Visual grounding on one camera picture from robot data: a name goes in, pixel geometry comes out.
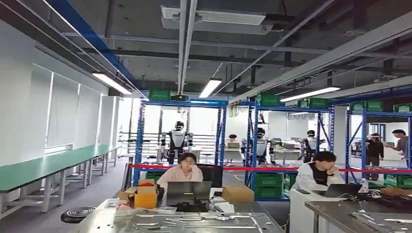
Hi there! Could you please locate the person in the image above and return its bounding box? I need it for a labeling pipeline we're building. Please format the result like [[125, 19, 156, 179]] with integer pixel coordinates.
[[156, 152, 205, 191], [365, 132, 385, 182], [291, 151, 345, 194], [225, 134, 240, 152], [384, 129, 410, 168]]

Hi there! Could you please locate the green top workbench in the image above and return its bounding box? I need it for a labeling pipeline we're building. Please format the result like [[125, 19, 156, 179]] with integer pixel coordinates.
[[0, 144, 123, 223]]

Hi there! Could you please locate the long ceiling light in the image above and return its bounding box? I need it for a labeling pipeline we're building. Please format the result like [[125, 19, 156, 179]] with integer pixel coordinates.
[[198, 78, 223, 99], [279, 85, 342, 103], [92, 72, 133, 96]]

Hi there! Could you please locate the black office chair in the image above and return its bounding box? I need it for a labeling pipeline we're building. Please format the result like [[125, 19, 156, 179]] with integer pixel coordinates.
[[195, 164, 223, 189]]

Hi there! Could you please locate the open brown cardboard box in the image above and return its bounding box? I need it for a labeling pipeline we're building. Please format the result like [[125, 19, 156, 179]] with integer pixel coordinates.
[[117, 187, 139, 202]]

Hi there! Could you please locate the blue steel rack frame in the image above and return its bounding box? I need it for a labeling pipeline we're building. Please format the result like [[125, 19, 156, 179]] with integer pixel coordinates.
[[343, 108, 412, 184], [245, 102, 336, 202], [133, 99, 228, 188]]

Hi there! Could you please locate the grey ceiling cable tray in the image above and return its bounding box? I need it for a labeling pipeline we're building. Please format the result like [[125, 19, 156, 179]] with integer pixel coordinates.
[[176, 0, 199, 96]]

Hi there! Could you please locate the dark open laptop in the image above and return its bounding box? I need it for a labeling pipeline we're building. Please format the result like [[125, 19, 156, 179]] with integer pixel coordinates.
[[316, 183, 363, 199]]

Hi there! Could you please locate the closed brown cardboard box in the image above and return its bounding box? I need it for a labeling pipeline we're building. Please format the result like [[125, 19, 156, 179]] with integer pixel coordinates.
[[221, 183, 255, 203]]

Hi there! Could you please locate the blue ceiling beam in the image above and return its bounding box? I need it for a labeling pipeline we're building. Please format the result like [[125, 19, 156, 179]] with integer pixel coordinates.
[[45, 0, 139, 95]]

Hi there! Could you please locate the black round stool seat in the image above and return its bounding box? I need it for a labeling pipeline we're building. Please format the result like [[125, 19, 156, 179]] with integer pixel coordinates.
[[60, 206, 97, 224]]

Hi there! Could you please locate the large punched metal plate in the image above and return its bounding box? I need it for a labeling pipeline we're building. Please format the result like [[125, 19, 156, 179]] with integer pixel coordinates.
[[69, 209, 285, 233]]

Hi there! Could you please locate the white paper sheet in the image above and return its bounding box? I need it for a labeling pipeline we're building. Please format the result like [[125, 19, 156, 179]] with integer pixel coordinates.
[[211, 201, 236, 214]]

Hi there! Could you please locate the black cable bundle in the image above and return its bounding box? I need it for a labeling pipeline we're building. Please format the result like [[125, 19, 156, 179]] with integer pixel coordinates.
[[170, 200, 209, 213]]

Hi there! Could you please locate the white desk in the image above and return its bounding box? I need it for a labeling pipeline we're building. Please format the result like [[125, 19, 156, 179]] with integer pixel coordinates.
[[289, 188, 339, 233]]

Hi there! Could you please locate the grey ceiling beam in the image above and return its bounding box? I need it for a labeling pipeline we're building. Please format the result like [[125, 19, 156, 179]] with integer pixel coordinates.
[[229, 18, 412, 104]]

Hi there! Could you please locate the orange cardboard box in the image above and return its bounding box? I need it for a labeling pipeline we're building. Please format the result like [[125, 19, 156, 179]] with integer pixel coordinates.
[[134, 185, 159, 209]]

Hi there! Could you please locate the black white humanoid robot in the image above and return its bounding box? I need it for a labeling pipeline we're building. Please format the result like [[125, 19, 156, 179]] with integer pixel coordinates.
[[159, 120, 194, 165], [297, 129, 326, 164], [240, 127, 278, 166]]

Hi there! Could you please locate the red barrier tape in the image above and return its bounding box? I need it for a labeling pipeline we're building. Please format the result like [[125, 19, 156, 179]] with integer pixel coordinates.
[[128, 164, 412, 175]]

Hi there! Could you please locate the ceiling air conditioner unit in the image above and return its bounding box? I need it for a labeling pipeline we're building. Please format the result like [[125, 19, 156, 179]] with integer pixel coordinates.
[[160, 5, 275, 35]]

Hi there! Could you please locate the steel bench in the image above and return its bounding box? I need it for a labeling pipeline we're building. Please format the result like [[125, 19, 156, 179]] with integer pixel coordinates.
[[304, 199, 412, 233]]

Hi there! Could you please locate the grey open laptop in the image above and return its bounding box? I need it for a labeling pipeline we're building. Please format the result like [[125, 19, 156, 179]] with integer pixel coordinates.
[[166, 181, 213, 207]]

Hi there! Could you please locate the flat brown box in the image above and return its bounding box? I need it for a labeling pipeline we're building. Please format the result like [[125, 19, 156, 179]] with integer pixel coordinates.
[[379, 187, 412, 197]]

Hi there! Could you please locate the clear plastic tray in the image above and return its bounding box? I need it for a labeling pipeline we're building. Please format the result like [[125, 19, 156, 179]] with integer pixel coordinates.
[[154, 206, 178, 215]]

